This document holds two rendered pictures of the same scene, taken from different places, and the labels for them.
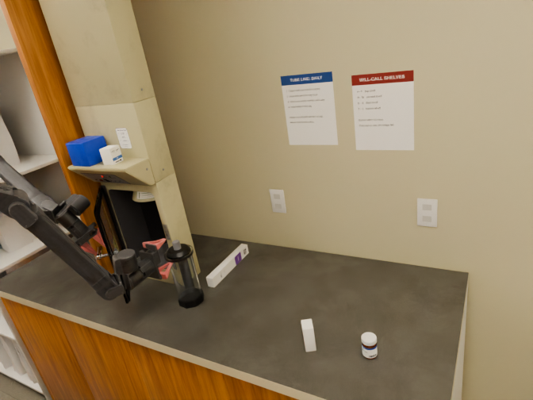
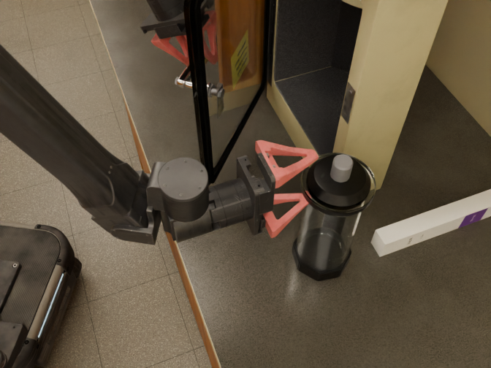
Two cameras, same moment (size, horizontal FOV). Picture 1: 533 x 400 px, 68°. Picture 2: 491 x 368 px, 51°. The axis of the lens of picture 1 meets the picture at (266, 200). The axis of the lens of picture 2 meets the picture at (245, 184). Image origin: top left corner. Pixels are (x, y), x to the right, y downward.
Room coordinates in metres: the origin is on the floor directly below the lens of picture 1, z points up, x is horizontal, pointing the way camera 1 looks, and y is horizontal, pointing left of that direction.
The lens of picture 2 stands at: (0.88, 0.20, 1.76)
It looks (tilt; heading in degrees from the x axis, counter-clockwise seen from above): 54 degrees down; 36
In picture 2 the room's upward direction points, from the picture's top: straight up
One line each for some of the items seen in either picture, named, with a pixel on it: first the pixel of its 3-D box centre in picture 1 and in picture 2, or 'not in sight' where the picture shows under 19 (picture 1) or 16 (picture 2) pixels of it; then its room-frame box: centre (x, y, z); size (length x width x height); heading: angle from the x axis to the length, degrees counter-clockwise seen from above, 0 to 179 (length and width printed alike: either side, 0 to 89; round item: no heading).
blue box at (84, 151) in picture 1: (88, 151); not in sight; (1.50, 0.63, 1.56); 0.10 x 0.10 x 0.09; 58
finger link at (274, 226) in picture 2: (162, 265); (280, 201); (1.24, 0.41, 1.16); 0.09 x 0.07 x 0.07; 148
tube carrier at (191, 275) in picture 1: (185, 275); (329, 220); (1.32, 0.36, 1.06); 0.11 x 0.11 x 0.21
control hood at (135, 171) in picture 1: (110, 175); not in sight; (1.46, 0.56, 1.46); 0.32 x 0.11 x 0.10; 58
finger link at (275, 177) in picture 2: (156, 248); (283, 170); (1.24, 0.41, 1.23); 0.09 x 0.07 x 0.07; 148
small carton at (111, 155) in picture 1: (111, 155); not in sight; (1.44, 0.53, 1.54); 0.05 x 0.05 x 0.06; 63
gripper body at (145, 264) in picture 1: (145, 268); (232, 202); (1.18, 0.44, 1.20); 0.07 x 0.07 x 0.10; 58
